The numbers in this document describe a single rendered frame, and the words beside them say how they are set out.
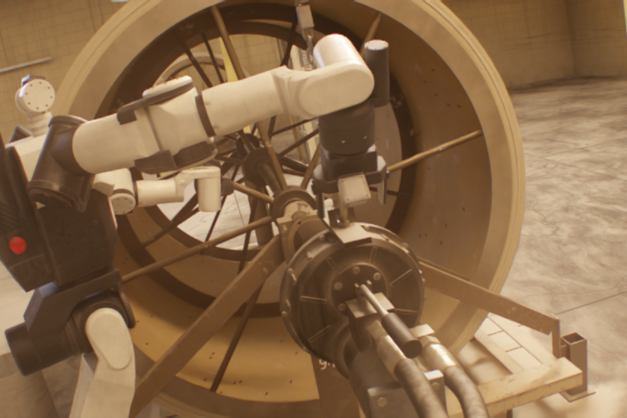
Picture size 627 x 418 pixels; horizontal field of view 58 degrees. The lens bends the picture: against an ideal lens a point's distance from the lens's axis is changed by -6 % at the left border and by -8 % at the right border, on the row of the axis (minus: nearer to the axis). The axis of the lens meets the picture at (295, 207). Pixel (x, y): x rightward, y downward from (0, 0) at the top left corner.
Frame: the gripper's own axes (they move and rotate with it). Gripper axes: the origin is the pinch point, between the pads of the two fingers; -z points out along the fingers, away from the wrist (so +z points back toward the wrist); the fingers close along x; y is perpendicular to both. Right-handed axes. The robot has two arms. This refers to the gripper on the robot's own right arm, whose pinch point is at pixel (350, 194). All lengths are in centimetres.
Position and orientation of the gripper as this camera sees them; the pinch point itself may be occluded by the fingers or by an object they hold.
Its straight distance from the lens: 102.7
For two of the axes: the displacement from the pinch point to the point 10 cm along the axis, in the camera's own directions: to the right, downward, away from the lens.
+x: 9.7, -2.2, 1.1
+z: -1.1, -7.7, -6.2
